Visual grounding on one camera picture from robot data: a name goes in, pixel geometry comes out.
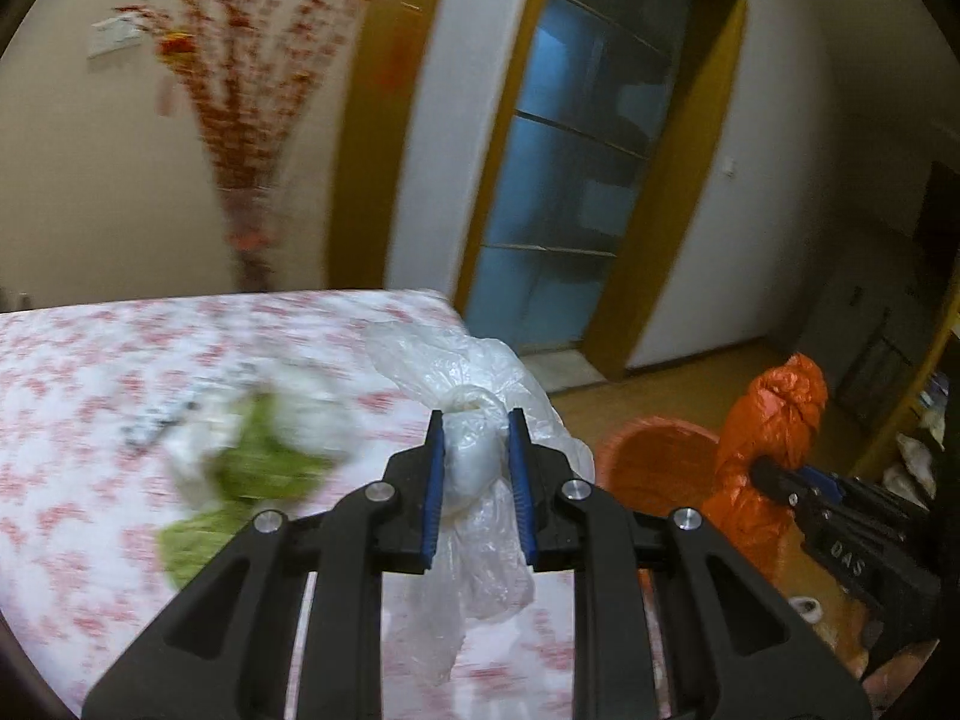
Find pile of white plastic bags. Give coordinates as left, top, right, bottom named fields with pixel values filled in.
left=881, top=390, right=960, bottom=500

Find floral tablecloth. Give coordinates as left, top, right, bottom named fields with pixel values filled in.
left=0, top=289, right=668, bottom=717

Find white crumpled bag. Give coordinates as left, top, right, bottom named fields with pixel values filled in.
left=161, top=371, right=357, bottom=511

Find wooden door frame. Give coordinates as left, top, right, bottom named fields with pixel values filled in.
left=454, top=0, right=751, bottom=388
left=330, top=0, right=460, bottom=293

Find orange plastic bag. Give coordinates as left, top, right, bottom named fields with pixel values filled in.
left=712, top=352, right=830, bottom=578

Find small red tassel ornament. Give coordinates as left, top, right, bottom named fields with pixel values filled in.
left=154, top=28, right=194, bottom=119

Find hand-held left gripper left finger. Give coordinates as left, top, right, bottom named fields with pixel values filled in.
left=81, top=409, right=451, bottom=720

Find white wall socket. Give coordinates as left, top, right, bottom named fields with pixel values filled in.
left=86, top=15, right=143, bottom=61

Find wooden shelf unit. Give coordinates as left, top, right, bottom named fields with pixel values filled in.
left=855, top=157, right=960, bottom=482

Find frosted glass door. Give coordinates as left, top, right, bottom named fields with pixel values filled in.
left=469, top=0, right=691, bottom=355

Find orange lined lattice wastebasket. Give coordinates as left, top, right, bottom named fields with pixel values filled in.
left=596, top=418, right=788, bottom=601

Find glass vase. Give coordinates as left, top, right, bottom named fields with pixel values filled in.
left=217, top=187, right=287, bottom=290

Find translucent plastic bag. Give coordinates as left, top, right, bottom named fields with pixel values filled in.
left=365, top=322, right=597, bottom=687

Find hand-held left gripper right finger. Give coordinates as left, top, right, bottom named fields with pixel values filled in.
left=506, top=407, right=880, bottom=720

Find wooden chair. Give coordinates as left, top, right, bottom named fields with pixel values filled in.
left=838, top=307, right=925, bottom=415

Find person's right hand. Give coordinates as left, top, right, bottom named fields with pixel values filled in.
left=859, top=641, right=942, bottom=720

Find red berry branches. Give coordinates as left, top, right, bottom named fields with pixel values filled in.
left=112, top=0, right=391, bottom=196

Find green crumpled scrap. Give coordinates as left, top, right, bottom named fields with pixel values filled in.
left=157, top=394, right=335, bottom=590

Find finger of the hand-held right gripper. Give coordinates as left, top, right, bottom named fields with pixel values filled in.
left=750, top=456, right=809, bottom=524
left=795, top=465, right=850, bottom=505

